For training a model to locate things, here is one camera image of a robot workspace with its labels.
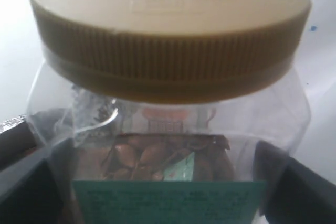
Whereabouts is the clear nut jar gold lid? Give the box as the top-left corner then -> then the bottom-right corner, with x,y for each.
28,0 -> 311,223

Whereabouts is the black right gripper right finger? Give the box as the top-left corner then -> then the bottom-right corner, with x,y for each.
253,141 -> 335,224

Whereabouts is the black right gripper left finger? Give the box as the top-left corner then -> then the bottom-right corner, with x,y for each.
1,121 -> 74,223

